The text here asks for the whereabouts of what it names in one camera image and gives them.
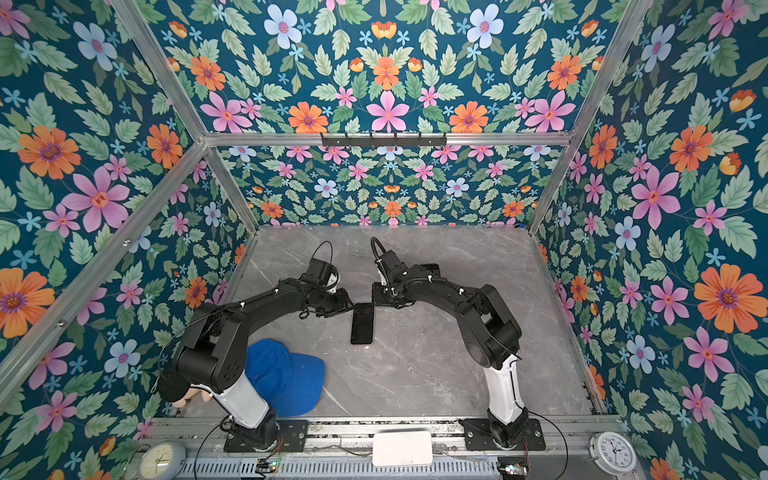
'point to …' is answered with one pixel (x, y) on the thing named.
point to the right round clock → (612, 452)
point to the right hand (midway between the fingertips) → (374, 298)
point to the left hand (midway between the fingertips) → (355, 300)
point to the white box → (414, 448)
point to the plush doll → (206, 396)
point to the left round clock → (162, 460)
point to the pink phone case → (362, 329)
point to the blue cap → (290, 382)
